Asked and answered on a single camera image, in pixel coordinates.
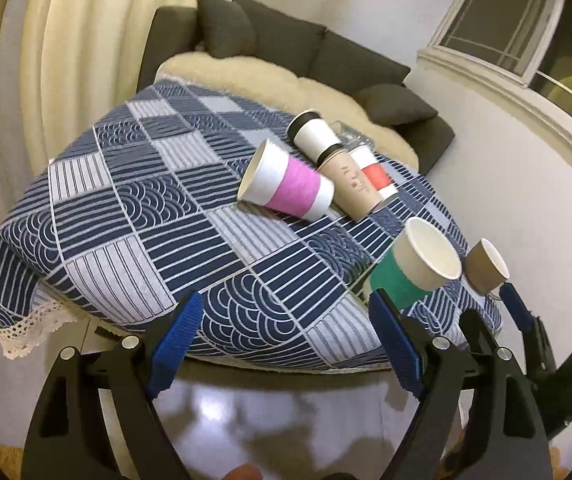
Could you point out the blue patterned tablecloth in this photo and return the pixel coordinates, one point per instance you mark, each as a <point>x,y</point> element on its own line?
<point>166,210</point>

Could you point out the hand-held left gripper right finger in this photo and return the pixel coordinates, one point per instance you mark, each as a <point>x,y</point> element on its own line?
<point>397,340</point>

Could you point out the dark grey sofa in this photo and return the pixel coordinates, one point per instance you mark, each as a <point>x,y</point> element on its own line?
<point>286,45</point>

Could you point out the green sleeve paper cup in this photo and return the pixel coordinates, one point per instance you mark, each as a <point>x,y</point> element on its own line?
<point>396,275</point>

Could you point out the pink sleeve white cup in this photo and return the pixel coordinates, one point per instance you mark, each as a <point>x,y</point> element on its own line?
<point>291,185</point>

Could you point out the dark grey flat pillow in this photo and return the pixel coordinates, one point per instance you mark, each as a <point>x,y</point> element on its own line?
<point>396,105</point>

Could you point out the cream curtain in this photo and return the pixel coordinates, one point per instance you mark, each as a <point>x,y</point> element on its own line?
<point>66,60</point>

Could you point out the white cup with black bands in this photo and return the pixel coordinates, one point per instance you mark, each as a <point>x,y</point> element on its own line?
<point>313,135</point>

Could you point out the clear plastic container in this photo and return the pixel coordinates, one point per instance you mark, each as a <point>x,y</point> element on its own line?
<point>352,132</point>

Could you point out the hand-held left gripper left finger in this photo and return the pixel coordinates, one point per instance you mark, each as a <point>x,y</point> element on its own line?
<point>176,340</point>

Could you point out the small brown paper cup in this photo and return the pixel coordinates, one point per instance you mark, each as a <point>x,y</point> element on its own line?
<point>481,267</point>

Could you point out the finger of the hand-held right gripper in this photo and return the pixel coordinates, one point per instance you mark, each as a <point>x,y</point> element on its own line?
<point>515,305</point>
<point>477,332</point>

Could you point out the dark grey square cushion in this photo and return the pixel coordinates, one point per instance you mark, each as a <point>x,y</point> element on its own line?
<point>223,25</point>

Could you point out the red sleeve white cup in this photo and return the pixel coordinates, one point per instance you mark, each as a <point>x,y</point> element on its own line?
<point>377,177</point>

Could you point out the cream fluffy blanket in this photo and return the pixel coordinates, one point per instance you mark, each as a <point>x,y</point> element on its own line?
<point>246,75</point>

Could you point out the white framed window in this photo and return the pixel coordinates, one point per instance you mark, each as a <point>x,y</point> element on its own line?
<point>496,15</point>

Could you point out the tall brown paper cup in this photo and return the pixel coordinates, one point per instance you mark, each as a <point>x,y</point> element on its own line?
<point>351,182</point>

